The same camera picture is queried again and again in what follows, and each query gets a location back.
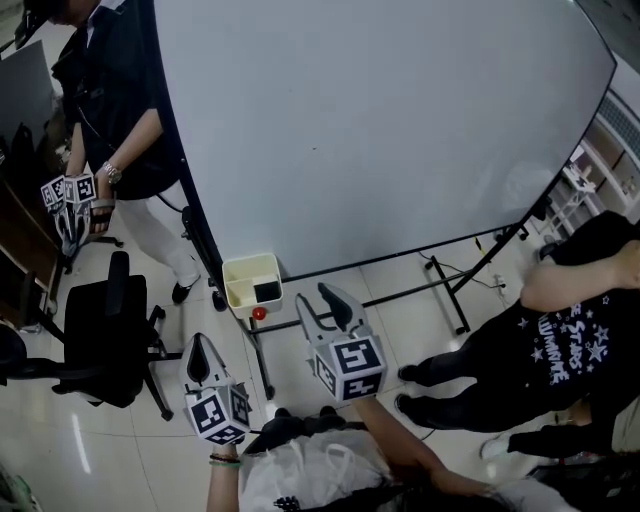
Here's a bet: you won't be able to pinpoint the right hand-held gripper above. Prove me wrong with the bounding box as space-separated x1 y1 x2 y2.
294 281 390 405

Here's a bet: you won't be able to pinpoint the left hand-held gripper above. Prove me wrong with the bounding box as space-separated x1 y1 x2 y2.
178 332 252 447

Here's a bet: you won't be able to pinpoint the cream plastic bin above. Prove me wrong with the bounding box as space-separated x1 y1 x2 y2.
221 252 285 320

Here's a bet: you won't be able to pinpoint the person's right forearm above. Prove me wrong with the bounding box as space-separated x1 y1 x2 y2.
352 397 497 502

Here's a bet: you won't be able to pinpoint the person's left forearm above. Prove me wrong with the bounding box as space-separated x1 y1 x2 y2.
205 439 244 512

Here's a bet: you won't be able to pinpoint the large whiteboard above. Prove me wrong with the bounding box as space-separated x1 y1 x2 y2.
152 0 618 282

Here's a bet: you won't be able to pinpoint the black office chair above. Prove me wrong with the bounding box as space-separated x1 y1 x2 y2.
0 249 184 422

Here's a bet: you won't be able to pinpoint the person's black trousers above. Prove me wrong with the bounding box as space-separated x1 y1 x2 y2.
247 404 369 456

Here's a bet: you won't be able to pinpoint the person's white top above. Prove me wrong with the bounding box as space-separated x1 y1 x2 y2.
238 429 394 512

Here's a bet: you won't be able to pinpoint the wooden desk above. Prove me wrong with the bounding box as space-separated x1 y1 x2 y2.
0 172 67 329

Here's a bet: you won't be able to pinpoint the white metal rack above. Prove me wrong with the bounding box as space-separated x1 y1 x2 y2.
543 144 612 242

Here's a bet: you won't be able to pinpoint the dark display panel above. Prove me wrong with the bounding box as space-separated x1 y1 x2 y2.
0 39 55 147

